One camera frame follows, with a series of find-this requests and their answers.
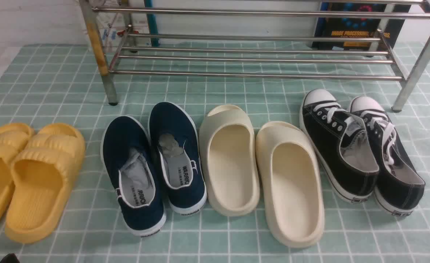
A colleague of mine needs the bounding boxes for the cream clog slipper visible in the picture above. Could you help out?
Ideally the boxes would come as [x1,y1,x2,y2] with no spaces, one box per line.
[255,121,325,248]
[199,104,260,217]

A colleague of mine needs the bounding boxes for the navy slip-on shoe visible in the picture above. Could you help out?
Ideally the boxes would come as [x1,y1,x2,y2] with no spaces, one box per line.
[147,102,208,216]
[100,115,166,237]

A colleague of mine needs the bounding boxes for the teal pole behind rack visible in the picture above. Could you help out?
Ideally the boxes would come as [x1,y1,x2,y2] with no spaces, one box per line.
[144,0,160,47]

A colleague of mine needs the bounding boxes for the steel shoe rack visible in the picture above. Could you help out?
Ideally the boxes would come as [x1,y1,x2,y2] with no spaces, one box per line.
[78,0,430,112]

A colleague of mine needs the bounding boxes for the black canvas sneaker left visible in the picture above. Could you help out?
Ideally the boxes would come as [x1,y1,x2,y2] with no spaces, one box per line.
[299,89,380,203]

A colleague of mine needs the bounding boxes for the black canvas sneaker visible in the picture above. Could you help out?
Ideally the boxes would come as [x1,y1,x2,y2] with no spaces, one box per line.
[299,89,380,203]
[349,96,426,217]

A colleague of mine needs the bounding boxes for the green checkered floor mat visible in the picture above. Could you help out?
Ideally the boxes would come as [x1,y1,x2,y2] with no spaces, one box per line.
[0,44,430,263]

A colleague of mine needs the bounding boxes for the white printed box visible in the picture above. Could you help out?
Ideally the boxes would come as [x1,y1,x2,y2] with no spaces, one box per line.
[89,0,150,52]

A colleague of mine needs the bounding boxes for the dark image processing book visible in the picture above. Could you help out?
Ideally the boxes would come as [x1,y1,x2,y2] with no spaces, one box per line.
[311,2,410,50]

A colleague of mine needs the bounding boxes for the yellow ribbed slipper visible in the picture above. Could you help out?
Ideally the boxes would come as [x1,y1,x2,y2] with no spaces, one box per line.
[5,123,85,244]

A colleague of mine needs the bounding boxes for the black canvas sneaker right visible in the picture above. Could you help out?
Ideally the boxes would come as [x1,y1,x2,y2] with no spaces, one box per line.
[349,96,426,217]

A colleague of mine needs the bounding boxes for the black object bottom left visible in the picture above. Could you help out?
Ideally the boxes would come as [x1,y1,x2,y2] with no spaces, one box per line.
[0,253,20,263]

